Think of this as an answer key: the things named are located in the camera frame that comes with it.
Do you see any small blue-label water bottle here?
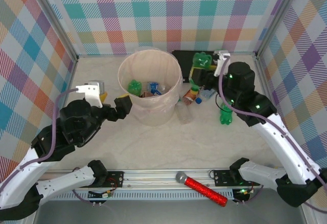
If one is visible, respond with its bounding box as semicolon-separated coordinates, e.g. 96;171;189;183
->
154;84;167;96

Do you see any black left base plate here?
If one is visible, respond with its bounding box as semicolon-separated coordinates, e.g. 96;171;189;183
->
106;170;125;188

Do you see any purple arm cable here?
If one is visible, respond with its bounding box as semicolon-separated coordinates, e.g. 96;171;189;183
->
0;87;92;206
218;56;327;213

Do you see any brown tea bottle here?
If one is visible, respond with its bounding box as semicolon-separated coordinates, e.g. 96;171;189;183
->
182;88;201;106

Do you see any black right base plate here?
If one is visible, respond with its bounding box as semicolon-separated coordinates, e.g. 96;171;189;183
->
213;169;261;187

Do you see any clear bottle light-blue label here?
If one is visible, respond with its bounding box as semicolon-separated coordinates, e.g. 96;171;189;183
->
195;87;218;105

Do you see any red glitter microphone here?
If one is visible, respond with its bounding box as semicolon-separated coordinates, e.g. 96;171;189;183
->
175;171;228;207

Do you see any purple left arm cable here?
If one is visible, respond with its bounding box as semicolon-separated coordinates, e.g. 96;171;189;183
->
0;87;92;206

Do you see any black case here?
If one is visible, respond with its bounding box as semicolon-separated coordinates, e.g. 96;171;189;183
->
171;50;218;84

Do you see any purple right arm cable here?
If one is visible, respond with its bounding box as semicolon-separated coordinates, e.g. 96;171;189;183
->
218;56;327;213

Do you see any small circuit board with wires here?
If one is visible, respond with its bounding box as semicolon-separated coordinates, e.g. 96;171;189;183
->
87;188;114;201
232;187;256;202

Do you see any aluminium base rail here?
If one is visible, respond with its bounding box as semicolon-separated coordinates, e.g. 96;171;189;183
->
38;168;282;191

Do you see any aluminium frame post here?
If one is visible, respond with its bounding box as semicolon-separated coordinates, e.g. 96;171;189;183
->
28;0;79;63
254;0;305;57

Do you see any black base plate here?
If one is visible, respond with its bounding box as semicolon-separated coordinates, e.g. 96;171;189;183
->
213;169;261;187
106;170;125;188

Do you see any pink bin with plastic liner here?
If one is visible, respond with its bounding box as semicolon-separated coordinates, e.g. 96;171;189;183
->
117;47;184;127

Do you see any white slotted cable duct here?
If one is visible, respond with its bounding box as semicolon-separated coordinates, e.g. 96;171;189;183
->
56;189;236;201

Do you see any clear bottle green cap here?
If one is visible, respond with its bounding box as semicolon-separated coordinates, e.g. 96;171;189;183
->
176;100;194;125

